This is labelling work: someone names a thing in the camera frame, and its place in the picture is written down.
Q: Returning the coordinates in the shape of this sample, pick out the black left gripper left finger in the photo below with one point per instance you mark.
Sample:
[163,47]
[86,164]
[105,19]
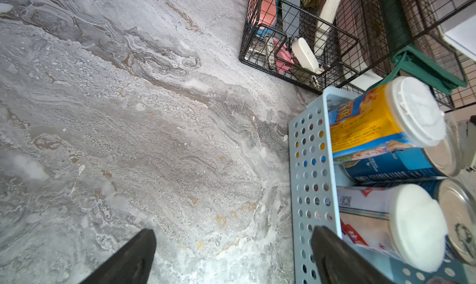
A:
[131,264]

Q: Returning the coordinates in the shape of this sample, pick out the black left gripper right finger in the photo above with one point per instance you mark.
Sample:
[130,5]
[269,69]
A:
[338,263]

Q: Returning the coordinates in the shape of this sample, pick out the light blue plastic basket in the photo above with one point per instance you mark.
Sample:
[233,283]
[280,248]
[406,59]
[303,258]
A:
[314,178]

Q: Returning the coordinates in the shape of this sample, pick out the white lid red can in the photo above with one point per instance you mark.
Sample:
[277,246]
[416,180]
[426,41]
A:
[403,222]

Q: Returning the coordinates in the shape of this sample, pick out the silver can blue yellow label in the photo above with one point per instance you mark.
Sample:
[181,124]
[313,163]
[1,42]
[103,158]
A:
[459,208]

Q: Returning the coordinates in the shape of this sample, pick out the white lid colourful can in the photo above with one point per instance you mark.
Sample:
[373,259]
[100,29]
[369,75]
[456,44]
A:
[393,117]

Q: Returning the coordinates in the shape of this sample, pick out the white eraser block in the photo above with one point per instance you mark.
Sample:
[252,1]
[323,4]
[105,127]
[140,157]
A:
[305,55]

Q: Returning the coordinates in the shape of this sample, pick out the pink sticky note pad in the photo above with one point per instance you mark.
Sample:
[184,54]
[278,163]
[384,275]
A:
[283,58]

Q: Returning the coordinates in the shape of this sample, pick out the white storage box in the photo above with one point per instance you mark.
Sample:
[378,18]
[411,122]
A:
[457,22]

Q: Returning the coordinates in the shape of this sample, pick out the black wire desk organizer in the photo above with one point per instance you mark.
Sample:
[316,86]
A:
[349,41]

